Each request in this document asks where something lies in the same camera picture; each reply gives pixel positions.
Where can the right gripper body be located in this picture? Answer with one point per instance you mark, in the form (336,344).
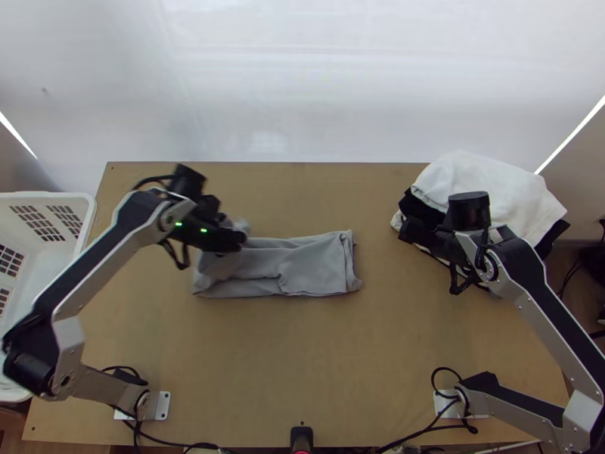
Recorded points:
(430,239)

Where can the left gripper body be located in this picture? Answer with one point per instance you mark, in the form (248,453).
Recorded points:
(227,239)

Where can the grey t-shirt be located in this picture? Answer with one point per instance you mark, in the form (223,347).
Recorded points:
(302,265)

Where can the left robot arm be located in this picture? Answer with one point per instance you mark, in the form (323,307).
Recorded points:
(94,255)

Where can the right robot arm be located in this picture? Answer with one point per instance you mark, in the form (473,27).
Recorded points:
(534,283)

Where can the heap of clothes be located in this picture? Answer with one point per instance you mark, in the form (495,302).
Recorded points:
(496,184)

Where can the white laundry basket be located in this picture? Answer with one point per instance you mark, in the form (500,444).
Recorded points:
(42,222)

